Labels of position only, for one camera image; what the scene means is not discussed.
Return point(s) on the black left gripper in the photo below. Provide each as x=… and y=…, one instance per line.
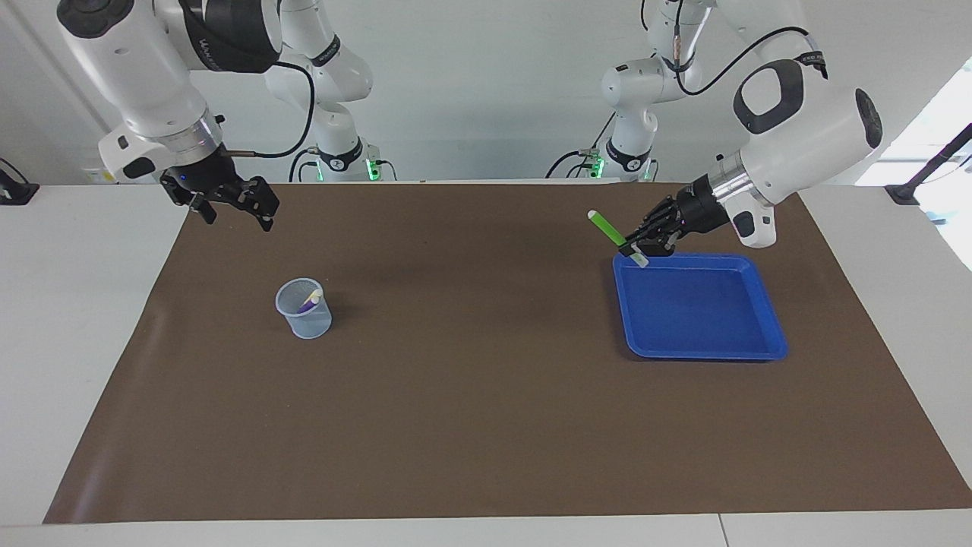
x=699, y=209

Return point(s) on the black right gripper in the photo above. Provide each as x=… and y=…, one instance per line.
x=209, y=182

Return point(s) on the green marker pen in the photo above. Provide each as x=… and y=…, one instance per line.
x=607, y=226

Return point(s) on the purple marker pen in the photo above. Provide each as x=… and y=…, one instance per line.
x=307, y=304

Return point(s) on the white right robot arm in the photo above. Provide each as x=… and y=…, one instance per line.
x=137, y=68

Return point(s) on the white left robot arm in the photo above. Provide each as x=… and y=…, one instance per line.
x=805, y=129

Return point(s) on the blue plastic tray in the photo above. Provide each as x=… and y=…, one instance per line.
x=699, y=311

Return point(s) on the translucent plastic cup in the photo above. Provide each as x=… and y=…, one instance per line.
x=307, y=325

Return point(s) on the black table clamp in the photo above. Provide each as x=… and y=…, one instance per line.
x=17, y=191

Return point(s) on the brown table mat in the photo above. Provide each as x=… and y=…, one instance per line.
x=486, y=395

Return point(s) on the black clamp with pole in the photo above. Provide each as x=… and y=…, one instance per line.
x=907, y=191

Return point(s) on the white wall socket box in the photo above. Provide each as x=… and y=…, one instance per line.
x=95, y=173

